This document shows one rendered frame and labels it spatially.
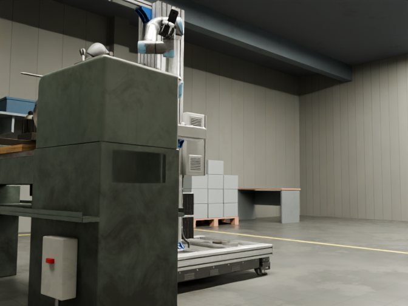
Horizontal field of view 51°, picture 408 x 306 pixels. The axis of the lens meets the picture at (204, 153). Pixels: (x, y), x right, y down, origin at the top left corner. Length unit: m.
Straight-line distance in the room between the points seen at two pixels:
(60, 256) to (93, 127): 0.58
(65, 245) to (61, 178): 0.34
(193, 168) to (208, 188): 4.44
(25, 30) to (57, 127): 5.20
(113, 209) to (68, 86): 0.64
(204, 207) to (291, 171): 4.23
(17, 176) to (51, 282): 0.81
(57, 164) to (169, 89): 0.66
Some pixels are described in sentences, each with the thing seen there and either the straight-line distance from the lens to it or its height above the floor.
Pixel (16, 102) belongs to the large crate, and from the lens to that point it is 6.41.
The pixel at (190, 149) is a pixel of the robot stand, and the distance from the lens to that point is 3.20.
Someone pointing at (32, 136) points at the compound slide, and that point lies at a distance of 3.01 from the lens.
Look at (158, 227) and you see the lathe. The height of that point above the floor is 0.47.
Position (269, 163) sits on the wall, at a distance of 10.59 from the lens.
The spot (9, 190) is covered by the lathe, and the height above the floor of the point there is 0.64.
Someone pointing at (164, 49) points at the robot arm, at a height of 1.48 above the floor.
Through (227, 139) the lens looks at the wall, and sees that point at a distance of 9.52.
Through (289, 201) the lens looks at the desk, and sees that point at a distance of 8.80.
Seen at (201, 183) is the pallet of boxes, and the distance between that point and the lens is 7.52.
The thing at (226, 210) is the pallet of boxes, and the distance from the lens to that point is 7.97.
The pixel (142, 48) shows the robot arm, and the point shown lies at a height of 1.48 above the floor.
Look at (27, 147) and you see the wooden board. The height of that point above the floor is 0.89.
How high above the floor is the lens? 0.66
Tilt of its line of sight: 5 degrees up
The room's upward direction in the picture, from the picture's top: straight up
